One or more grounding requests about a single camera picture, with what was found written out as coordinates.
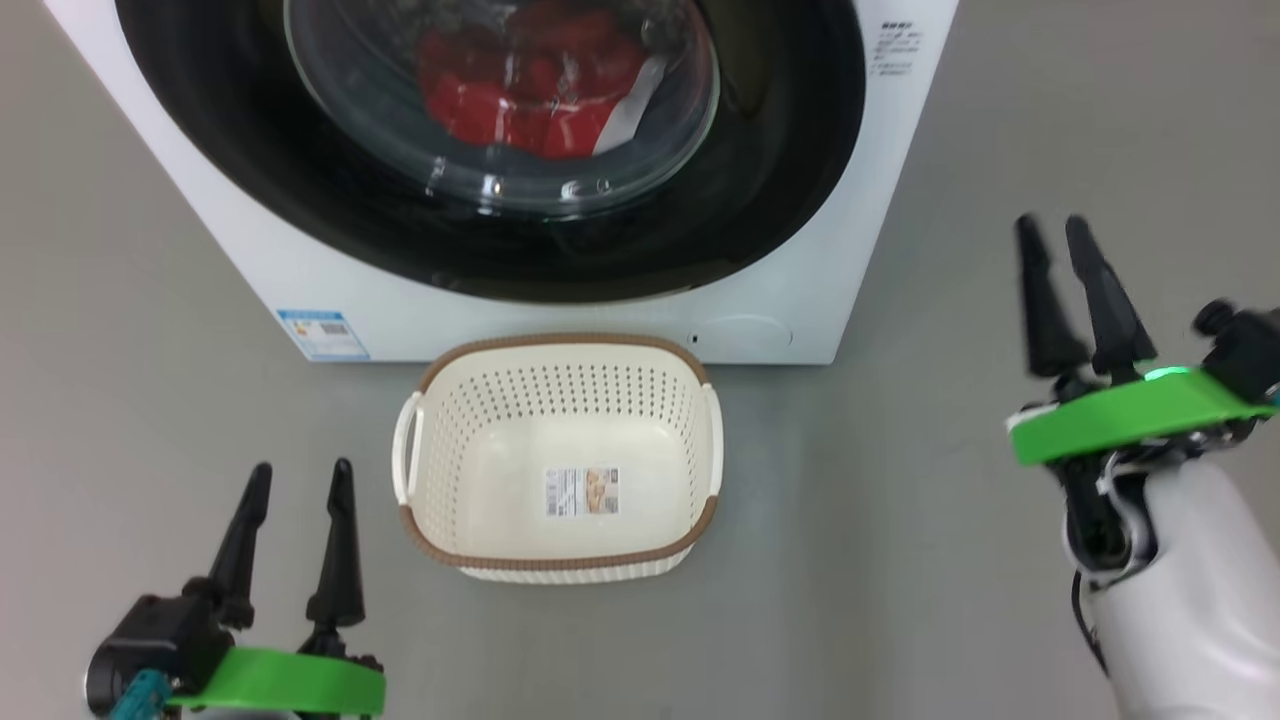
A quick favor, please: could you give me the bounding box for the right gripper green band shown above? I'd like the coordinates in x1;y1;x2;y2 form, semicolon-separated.
1008;215;1280;467

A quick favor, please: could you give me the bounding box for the cream laundry basket brown rim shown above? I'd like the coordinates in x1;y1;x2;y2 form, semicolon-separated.
392;334;724;585

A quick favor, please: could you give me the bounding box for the basket product label sticker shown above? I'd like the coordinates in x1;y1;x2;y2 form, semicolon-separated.
545;467;620;518

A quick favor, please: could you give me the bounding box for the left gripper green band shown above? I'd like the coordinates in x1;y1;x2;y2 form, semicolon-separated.
165;458;386;719

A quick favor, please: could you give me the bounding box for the white front-load washing machine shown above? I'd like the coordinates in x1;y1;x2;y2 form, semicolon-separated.
45;0;961;366

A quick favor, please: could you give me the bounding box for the black washer door glass bowl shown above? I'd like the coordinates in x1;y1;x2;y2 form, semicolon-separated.
115;0;866;304

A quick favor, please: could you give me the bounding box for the round white filter cover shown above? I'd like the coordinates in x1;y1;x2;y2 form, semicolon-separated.
690;315;793;361

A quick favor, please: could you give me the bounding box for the small printed text sticker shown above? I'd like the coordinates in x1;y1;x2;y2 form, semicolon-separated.
872;20;923;79

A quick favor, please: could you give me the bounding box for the red and white garment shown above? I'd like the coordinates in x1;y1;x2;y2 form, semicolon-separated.
415;5;666;161

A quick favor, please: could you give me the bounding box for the blue energy label sticker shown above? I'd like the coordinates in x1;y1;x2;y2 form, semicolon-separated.
277;309;371;362

